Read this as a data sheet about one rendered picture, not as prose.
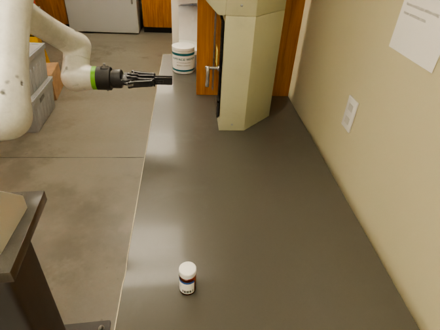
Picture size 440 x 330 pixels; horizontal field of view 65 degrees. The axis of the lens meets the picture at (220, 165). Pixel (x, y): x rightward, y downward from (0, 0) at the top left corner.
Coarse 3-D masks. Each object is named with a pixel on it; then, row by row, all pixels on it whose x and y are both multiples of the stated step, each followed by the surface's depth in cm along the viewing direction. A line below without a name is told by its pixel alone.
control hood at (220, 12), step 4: (208, 0) 118; (212, 0) 118; (216, 0) 119; (220, 0) 119; (224, 0) 119; (212, 4) 119; (216, 4) 119; (220, 4) 119; (224, 4) 119; (216, 8) 120; (220, 8) 120; (224, 8) 120; (220, 12) 121; (224, 12) 121
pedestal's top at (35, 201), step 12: (12, 192) 110; (24, 192) 110; (36, 192) 110; (36, 204) 106; (24, 216) 102; (36, 216) 104; (24, 228) 98; (12, 240) 94; (24, 240) 95; (12, 252) 91; (24, 252) 95; (0, 264) 88; (12, 264) 88; (0, 276) 86; (12, 276) 87
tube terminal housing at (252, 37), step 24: (240, 0) 119; (264, 0) 122; (240, 24) 124; (264, 24) 129; (240, 48) 129; (264, 48) 135; (240, 72) 134; (264, 72) 143; (240, 96) 140; (264, 96) 151; (240, 120) 147
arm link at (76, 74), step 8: (64, 56) 133; (72, 56) 132; (80, 56) 133; (64, 64) 132; (72, 64) 131; (80, 64) 133; (88, 64) 136; (64, 72) 131; (72, 72) 131; (80, 72) 132; (88, 72) 132; (64, 80) 132; (72, 80) 131; (80, 80) 132; (88, 80) 133; (72, 88) 134; (80, 88) 135; (88, 88) 136; (96, 88) 136
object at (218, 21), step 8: (216, 16) 147; (216, 24) 147; (216, 32) 147; (216, 40) 147; (216, 72) 147; (216, 80) 147; (216, 88) 147; (216, 96) 147; (216, 104) 147; (216, 112) 146
